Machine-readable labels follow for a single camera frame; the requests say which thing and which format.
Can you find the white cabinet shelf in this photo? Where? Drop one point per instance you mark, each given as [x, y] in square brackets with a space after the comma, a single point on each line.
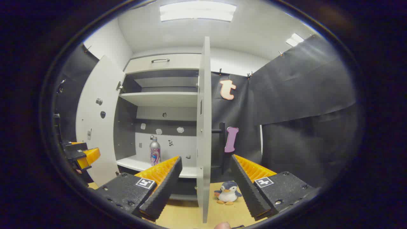
[159, 98]
[133, 163]

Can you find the white cabinet door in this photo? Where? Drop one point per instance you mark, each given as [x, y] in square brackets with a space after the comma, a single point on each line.
[95, 121]
[203, 127]

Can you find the black backdrop cloth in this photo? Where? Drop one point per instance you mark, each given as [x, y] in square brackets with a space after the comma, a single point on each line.
[71, 95]
[302, 111]

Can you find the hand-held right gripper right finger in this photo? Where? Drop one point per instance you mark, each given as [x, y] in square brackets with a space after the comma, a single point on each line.
[246, 187]

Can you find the silver bottle with colourful label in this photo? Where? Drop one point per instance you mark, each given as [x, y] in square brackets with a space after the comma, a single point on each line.
[155, 152]

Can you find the large ceiling light panel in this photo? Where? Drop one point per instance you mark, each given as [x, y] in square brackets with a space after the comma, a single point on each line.
[197, 11]

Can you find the small ceiling light panel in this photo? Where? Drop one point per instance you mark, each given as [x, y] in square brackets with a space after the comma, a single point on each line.
[294, 39]

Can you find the white and grey cabinet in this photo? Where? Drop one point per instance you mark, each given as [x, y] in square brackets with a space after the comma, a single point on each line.
[165, 149]

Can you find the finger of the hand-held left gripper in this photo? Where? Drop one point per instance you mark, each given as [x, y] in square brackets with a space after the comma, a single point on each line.
[90, 156]

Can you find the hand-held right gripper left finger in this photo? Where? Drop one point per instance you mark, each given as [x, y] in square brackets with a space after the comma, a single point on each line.
[165, 187]

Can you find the penguin plush toy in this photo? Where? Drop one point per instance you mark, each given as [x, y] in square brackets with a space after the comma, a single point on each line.
[228, 194]

